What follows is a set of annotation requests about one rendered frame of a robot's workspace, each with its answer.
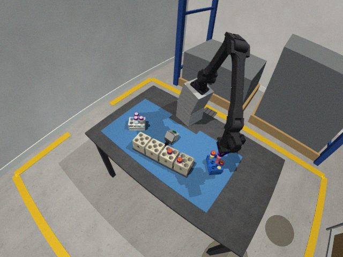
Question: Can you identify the cream block with round holes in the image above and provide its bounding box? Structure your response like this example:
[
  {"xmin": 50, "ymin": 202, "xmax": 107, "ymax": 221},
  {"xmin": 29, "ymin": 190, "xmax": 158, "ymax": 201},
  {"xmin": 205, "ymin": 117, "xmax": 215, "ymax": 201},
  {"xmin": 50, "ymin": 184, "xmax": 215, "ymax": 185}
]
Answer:
[
  {"xmin": 132, "ymin": 132, "xmax": 152, "ymax": 154},
  {"xmin": 159, "ymin": 145, "xmax": 180, "ymax": 168},
  {"xmin": 145, "ymin": 139, "xmax": 165, "ymax": 161},
  {"xmin": 174, "ymin": 152, "xmax": 194, "ymax": 175}
]

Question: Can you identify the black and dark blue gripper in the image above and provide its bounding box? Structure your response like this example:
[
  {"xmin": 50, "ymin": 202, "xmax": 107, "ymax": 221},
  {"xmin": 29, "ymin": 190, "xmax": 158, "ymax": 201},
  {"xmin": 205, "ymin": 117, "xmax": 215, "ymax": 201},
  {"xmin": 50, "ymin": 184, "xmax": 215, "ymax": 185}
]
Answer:
[{"xmin": 217, "ymin": 137, "xmax": 231, "ymax": 157}]

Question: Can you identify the blue tube rack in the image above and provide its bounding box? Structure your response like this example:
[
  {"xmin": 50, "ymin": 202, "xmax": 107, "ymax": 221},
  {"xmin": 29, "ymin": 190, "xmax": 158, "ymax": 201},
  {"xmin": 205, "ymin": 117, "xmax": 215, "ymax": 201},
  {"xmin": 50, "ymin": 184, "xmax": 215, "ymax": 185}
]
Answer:
[{"xmin": 206, "ymin": 154, "xmax": 223, "ymax": 175}]

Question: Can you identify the blue flat mat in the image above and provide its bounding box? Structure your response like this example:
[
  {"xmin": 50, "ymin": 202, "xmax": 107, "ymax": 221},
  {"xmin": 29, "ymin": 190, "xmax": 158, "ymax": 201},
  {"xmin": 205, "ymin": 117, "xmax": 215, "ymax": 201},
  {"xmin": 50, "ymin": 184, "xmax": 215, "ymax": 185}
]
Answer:
[{"xmin": 101, "ymin": 99, "xmax": 242, "ymax": 213}]

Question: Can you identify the centrifuge tube with yellow liquid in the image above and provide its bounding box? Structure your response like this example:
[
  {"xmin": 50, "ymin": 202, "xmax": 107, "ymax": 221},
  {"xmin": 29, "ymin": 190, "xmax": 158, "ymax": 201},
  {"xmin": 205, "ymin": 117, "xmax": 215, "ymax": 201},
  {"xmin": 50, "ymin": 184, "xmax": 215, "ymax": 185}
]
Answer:
[{"xmin": 217, "ymin": 160, "xmax": 224, "ymax": 169}]

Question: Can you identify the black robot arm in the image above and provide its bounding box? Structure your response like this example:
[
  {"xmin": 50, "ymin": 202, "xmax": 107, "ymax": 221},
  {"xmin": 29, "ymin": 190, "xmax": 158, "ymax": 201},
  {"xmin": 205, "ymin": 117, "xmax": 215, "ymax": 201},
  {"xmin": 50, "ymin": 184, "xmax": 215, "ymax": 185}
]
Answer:
[{"xmin": 190, "ymin": 32, "xmax": 250, "ymax": 153}]

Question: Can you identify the white tube rack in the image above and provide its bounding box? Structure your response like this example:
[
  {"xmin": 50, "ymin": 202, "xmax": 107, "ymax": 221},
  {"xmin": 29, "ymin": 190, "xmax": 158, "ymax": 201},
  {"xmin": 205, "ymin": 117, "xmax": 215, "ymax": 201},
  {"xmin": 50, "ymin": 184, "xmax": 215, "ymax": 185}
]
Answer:
[{"xmin": 128, "ymin": 117, "xmax": 146, "ymax": 131}]

